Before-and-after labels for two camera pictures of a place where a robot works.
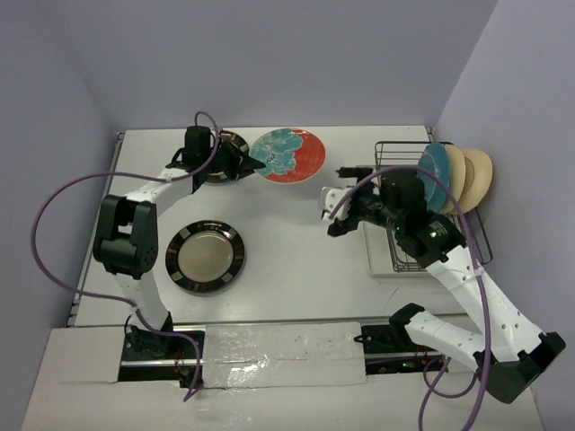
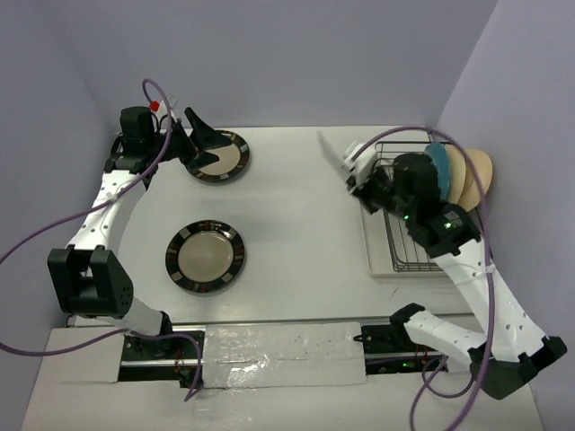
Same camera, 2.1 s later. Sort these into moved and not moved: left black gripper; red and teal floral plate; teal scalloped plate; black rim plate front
Moved: red and teal floral plate; left black gripper
Not moved: teal scalloped plate; black rim plate front
